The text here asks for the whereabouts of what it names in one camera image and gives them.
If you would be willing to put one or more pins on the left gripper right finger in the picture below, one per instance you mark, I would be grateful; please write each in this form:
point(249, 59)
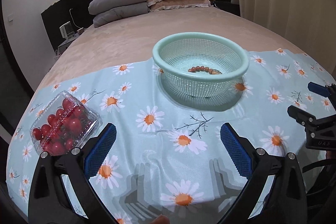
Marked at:
point(233, 143)

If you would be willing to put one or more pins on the left hand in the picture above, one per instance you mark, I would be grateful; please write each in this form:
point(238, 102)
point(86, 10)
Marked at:
point(161, 219)

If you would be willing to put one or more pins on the daisy print light-blue cloth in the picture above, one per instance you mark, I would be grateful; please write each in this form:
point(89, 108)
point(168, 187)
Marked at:
point(168, 157)

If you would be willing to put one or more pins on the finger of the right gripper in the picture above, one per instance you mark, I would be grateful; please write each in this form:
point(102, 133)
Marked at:
point(318, 89)
point(302, 117)

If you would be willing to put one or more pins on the tan bed cover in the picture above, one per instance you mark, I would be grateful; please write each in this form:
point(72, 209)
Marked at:
point(132, 39)

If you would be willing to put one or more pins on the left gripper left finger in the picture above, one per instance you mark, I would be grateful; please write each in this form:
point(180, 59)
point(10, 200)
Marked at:
point(97, 148)

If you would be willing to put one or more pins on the lower grey folded blanket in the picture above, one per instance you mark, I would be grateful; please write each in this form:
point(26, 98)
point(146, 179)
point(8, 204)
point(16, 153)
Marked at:
point(118, 13)

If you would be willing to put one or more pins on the clear box of cherry tomatoes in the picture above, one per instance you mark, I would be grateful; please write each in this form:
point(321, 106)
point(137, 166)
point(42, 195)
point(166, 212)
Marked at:
point(65, 123)

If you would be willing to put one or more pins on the green plastic colander basket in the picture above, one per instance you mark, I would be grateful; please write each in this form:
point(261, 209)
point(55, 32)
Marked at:
point(199, 64)

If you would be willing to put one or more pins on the white device on nightstand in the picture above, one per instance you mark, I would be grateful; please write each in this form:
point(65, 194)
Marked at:
point(68, 32)

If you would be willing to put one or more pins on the right hand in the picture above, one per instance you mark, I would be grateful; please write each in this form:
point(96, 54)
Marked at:
point(330, 155)

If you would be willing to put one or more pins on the lower tan ruffled pillow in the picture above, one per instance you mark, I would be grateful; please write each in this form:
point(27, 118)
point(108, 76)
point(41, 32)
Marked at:
point(178, 4)

